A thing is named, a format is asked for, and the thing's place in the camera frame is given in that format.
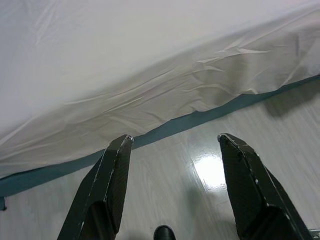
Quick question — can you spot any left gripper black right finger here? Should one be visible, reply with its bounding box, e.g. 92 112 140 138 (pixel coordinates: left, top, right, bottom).
217 132 315 240

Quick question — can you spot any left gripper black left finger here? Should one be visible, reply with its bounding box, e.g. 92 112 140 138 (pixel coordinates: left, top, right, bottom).
56 134 136 240

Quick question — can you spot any dark grey robot leg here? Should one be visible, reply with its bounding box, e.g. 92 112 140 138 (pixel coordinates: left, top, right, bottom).
153 224 176 240

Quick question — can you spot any mattress with cream sheet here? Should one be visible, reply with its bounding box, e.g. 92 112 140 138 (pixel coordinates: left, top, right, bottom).
0 0 320 180

